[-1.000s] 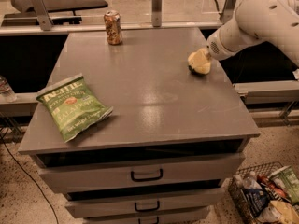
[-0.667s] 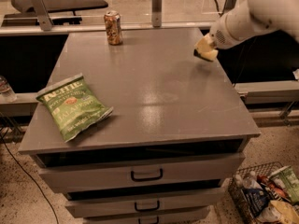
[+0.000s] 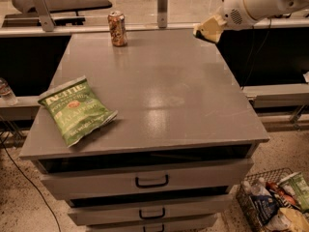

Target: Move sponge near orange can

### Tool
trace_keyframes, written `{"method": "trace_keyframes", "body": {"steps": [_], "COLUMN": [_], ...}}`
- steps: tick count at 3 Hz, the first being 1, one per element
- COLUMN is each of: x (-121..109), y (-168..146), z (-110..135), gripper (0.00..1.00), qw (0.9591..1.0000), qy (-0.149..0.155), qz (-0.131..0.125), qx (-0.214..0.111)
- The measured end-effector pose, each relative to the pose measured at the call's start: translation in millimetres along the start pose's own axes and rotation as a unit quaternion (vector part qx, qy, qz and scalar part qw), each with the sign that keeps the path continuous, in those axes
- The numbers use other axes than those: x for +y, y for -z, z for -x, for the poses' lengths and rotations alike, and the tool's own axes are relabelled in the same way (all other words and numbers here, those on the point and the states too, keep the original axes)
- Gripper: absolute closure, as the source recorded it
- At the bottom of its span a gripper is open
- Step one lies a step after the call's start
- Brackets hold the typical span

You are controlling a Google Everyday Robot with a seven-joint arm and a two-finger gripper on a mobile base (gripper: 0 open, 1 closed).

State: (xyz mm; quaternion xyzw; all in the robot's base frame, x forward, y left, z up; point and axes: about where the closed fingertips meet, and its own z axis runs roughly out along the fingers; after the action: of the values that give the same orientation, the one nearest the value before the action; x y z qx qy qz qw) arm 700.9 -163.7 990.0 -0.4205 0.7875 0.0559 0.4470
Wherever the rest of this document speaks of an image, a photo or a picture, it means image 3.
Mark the middle metal bracket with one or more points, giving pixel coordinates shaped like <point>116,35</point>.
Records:
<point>162,8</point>

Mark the black top drawer handle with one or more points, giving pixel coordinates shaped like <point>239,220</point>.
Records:
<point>142,183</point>

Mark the black drawer handle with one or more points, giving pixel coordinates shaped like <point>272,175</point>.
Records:
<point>142,183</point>
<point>152,214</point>
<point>154,228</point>

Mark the grey drawer cabinet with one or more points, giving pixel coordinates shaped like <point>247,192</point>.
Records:
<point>180,113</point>

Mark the black bottom drawer handle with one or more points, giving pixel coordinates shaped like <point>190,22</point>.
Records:
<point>154,228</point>

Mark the blue snack bag in basket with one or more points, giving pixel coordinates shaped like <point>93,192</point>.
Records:
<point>266,207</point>

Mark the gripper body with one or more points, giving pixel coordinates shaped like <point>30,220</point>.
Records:
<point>232,13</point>

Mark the orange soda can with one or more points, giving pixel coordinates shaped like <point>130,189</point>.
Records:
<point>116,22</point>

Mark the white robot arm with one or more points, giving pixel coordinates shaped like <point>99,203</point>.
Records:
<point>242,14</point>

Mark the green jalapeno chip bag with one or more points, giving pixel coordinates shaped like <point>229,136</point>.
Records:
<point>76,109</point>

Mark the black middle drawer handle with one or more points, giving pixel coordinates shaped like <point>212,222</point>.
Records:
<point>152,214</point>

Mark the metal bracket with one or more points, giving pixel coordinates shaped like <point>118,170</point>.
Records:
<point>162,8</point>
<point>46,21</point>

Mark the yellow snack bag in basket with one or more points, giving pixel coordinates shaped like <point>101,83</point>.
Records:
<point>288,220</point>

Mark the plastic bottle in basket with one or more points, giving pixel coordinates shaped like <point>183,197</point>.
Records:
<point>259,187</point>

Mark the red snack bag in basket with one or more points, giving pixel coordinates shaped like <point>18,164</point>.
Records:
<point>284,198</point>

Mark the clear plastic water bottle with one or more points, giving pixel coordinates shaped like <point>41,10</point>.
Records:
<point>6,93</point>

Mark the left metal bracket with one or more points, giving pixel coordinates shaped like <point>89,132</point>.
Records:
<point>46,21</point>

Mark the wire basket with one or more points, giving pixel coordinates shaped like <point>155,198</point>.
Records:
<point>246,202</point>

